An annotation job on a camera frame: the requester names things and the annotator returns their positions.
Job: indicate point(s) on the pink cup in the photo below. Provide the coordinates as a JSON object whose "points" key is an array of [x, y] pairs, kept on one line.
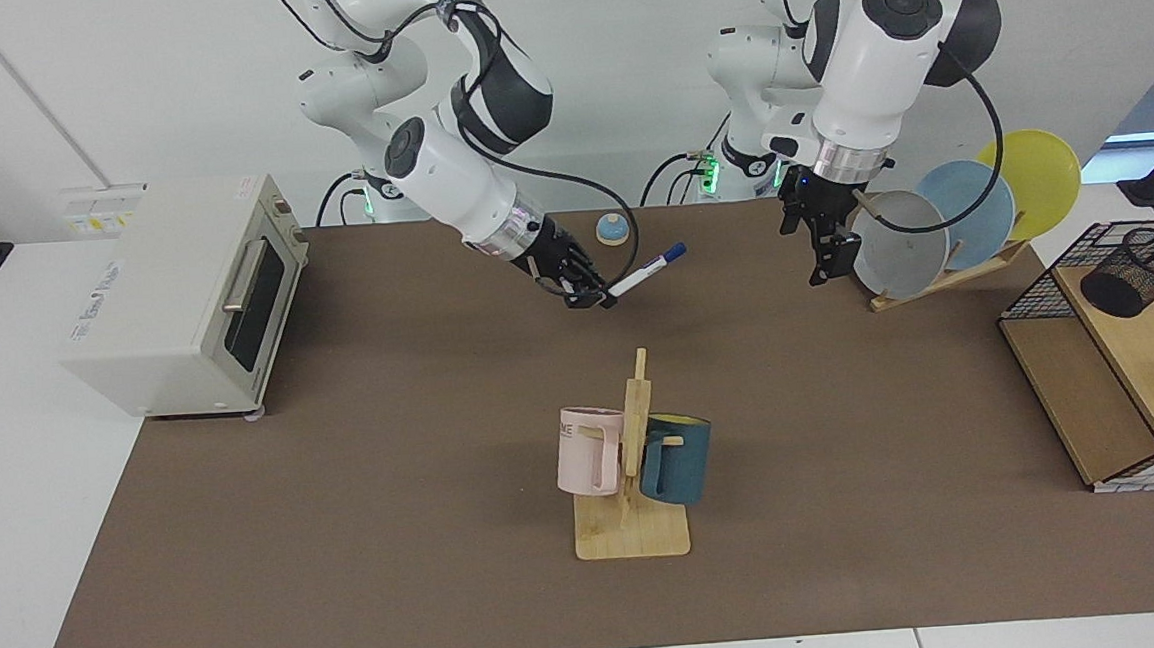
{"points": [[580, 454]]}

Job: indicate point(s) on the pale toaster oven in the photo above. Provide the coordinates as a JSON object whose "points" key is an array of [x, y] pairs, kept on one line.
{"points": [[156, 320]]}

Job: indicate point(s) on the small blue round bell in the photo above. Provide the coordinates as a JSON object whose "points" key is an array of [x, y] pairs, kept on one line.
{"points": [[613, 230]]}

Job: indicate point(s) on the white marker with blue cap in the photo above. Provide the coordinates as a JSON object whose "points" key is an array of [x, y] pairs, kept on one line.
{"points": [[649, 269]]}

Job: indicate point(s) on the grey plate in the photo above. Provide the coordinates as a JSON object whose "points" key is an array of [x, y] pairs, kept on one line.
{"points": [[898, 249]]}

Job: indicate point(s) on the teal cup with yellow inside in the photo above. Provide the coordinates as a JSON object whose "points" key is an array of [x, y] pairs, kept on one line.
{"points": [[684, 463]]}

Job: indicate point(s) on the black mesh pen holder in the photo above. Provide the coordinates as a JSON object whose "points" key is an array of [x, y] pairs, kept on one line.
{"points": [[1135, 280]]}

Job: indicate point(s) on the yellow plate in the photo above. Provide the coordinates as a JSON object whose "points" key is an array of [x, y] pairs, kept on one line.
{"points": [[1044, 180]]}

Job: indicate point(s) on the light blue plate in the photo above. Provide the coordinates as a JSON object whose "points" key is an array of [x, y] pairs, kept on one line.
{"points": [[976, 209]]}

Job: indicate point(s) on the wooden cup stand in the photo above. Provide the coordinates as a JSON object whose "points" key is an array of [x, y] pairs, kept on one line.
{"points": [[640, 536]]}

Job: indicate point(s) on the wooden plate rack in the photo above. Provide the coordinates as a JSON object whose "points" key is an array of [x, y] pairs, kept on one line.
{"points": [[935, 286]]}

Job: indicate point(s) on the brown table cloth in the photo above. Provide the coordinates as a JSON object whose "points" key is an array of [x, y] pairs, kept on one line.
{"points": [[450, 532]]}

